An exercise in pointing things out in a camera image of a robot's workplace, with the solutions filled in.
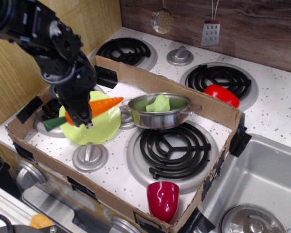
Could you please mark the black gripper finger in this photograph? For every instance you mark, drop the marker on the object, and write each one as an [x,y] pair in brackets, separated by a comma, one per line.
[79,109]

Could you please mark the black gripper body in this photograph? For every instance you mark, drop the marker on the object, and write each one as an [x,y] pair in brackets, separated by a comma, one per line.
[72,82]

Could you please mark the orange toy carrot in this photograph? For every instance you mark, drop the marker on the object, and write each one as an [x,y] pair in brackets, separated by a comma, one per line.
[97,108]

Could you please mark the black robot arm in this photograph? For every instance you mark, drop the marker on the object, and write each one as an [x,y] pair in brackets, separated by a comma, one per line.
[56,50]

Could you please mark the light green plastic plate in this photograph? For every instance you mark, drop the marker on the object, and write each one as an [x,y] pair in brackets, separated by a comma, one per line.
[104,128]

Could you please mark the front left black burner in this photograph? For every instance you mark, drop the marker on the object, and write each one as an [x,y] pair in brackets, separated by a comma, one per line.
[49,111]

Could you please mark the black burner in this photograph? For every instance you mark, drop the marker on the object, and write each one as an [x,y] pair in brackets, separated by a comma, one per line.
[49,111]
[182,155]
[130,51]
[231,77]

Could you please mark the middle silver stove knob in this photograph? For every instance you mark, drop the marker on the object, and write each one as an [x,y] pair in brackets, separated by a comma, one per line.
[127,122]

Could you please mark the silver stove knob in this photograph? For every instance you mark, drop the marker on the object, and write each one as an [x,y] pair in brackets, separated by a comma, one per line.
[127,122]
[90,157]
[180,57]

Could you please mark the front silver stove knob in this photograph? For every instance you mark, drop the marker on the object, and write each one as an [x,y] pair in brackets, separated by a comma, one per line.
[90,157]

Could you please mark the back left black burner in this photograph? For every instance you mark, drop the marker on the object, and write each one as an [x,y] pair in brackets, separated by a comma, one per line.
[130,51]

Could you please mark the brown cardboard fence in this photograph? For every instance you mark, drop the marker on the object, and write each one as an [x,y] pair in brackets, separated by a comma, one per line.
[213,109]

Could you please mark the small steel pot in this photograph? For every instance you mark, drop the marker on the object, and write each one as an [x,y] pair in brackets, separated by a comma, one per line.
[180,105]

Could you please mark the light green toy broccoli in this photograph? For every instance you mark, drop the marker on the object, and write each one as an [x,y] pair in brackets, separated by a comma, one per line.
[161,104]

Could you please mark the left silver oven knob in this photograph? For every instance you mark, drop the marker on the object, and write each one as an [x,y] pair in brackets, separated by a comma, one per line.
[29,175]

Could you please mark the silver oven knob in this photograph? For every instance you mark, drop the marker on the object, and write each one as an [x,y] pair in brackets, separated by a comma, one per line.
[29,175]
[119,225]

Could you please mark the hanging perforated metal ladle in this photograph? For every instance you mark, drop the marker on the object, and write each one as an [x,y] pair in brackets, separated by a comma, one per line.
[162,20]

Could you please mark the back silver stove knob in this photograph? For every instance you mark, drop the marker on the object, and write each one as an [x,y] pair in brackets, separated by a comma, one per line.
[180,57]

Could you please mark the front right black burner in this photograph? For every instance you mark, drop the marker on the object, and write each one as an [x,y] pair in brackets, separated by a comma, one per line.
[182,155]

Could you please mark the orange object bottom left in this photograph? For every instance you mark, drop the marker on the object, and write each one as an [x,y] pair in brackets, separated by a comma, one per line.
[40,221]

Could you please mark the dark red plastic cup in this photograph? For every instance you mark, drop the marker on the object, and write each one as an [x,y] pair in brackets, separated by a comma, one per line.
[162,199]

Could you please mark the lower silver oven knob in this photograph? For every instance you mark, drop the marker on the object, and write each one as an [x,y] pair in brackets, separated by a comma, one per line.
[119,225]

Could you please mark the back right black burner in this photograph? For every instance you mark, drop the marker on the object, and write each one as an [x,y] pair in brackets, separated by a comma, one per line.
[231,77]

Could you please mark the red toy pepper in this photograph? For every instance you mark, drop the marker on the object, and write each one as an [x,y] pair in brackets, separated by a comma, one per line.
[223,94]

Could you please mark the hanging slotted metal spatula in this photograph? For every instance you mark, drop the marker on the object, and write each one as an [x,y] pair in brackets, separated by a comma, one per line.
[211,29]

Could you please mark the silver sink basin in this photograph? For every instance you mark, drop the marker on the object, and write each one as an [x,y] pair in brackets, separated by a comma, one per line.
[261,175]

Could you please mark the steel pot lid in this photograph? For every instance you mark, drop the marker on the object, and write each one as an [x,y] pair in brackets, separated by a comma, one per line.
[250,218]

